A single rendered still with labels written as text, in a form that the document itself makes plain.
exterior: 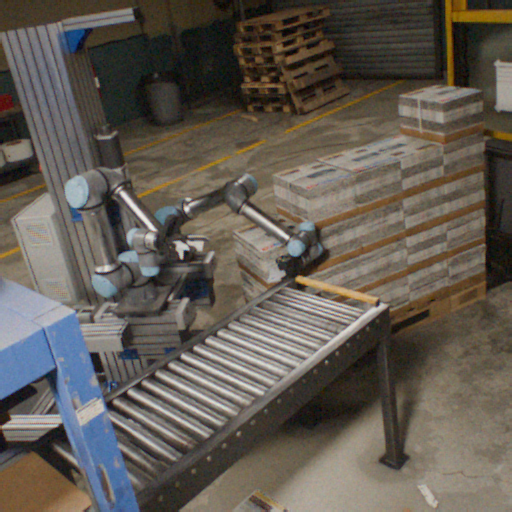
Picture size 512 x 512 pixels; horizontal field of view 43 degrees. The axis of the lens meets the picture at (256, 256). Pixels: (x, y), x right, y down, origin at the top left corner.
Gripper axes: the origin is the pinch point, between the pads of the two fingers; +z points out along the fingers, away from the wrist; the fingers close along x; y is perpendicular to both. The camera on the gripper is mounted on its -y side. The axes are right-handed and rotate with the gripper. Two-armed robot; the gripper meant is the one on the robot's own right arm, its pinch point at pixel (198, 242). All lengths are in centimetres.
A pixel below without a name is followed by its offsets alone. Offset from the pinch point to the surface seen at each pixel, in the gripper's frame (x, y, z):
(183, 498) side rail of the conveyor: 55, 60, 34
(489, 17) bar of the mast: -225, -70, 29
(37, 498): 82, 55, 1
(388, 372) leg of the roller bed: -54, 67, 49
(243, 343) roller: -10.2, 43.3, 8.6
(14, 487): 83, 55, -9
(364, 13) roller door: -822, -91, -363
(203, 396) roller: 23, 47, 16
